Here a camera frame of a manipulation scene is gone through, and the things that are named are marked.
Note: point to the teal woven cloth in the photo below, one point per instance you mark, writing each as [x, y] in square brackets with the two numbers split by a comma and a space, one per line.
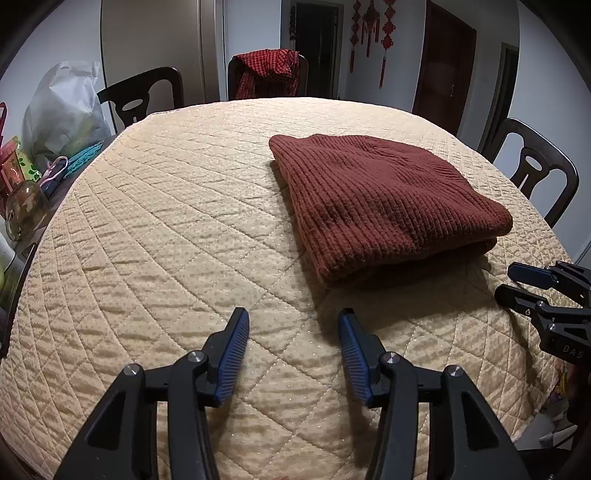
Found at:
[83, 157]

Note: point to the dark wooden chair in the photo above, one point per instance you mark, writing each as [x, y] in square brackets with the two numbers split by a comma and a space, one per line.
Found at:
[161, 78]
[563, 175]
[303, 83]

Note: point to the red checked garment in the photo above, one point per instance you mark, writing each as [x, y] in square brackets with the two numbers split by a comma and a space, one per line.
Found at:
[263, 64]

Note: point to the glass jar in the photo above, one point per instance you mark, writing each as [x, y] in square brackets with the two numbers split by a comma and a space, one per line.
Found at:
[25, 207]

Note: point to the pink and blue pouch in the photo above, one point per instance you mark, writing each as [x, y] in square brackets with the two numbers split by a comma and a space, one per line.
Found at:
[53, 175]

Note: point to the dark doorway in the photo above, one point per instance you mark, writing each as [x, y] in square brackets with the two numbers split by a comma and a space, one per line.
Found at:
[318, 32]

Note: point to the dark narrow door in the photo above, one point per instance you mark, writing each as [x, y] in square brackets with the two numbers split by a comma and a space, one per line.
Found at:
[501, 101]

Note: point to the red knot wall ornament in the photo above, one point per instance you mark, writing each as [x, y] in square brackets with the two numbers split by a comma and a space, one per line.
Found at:
[355, 23]
[371, 21]
[388, 41]

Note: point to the dark brown door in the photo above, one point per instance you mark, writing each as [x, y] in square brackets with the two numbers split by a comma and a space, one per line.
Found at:
[443, 69]

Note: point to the beige quilted blanket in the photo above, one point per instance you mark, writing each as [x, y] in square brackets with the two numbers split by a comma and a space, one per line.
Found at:
[161, 230]

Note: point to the green leaf print packet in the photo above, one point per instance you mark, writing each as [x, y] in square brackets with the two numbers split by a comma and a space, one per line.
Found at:
[27, 166]

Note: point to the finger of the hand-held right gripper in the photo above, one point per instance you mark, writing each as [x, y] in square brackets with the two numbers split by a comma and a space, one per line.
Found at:
[531, 274]
[517, 297]

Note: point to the red gift bag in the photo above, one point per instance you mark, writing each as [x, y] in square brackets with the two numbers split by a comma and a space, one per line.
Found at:
[2, 124]

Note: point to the black tray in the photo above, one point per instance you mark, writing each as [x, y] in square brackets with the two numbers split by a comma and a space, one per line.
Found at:
[16, 295]

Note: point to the rust red knit sweater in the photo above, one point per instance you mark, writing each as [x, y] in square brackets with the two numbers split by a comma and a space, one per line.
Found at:
[383, 203]

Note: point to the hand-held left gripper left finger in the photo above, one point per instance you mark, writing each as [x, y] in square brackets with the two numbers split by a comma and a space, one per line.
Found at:
[231, 360]

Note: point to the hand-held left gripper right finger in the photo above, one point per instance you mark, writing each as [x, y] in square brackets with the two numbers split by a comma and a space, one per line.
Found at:
[355, 360]

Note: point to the white plastic bag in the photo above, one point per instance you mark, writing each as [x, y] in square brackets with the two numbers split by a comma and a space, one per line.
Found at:
[60, 110]

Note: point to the red shopping bag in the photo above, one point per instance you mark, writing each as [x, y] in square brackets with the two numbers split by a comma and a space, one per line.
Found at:
[9, 170]

